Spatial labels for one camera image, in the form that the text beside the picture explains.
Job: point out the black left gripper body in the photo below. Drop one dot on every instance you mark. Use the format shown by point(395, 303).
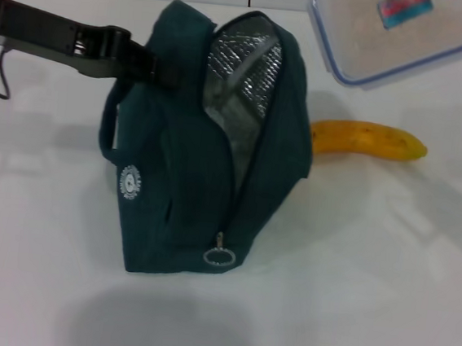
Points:
point(44, 32)

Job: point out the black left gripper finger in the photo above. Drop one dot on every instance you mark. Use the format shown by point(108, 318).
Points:
point(150, 71)

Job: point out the dark teal insulated lunch bag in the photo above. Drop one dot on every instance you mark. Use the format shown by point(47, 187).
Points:
point(174, 167)

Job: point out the yellow banana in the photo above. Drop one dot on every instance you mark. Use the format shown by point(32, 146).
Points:
point(369, 139)

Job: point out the clear plastic food container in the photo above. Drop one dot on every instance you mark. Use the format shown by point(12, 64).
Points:
point(391, 37)

